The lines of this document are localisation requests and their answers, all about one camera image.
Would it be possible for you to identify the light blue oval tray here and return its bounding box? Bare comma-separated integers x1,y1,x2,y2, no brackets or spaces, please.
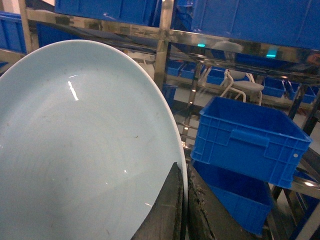
0,40,188,240

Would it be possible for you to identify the blue crate shelf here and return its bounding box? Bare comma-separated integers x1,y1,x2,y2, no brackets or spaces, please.
191,160,274,236
190,0,320,50
54,0,162,27

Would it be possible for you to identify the blue crate lower shelf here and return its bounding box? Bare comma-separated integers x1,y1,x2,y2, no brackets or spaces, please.
191,160,274,236

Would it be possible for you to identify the blue crate upper shelf left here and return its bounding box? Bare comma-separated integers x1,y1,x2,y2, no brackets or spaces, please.
54,0,162,27

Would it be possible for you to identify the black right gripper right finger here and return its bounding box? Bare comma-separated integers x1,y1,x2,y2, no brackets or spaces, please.
187,164,253,240

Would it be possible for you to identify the blue crate on shelf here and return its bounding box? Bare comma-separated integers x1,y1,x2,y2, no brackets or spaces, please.
190,96,313,188

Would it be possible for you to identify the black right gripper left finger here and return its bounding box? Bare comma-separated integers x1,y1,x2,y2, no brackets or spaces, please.
132,162,184,240

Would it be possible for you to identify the stainless steel shelf cart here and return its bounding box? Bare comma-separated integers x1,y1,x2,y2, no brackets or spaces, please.
17,0,320,240

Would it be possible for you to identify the white round stool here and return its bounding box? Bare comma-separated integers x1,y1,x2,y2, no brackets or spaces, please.
220,69,265,106

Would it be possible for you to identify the blue crate upper shelf right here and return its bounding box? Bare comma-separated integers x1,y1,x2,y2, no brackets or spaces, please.
190,0,320,50

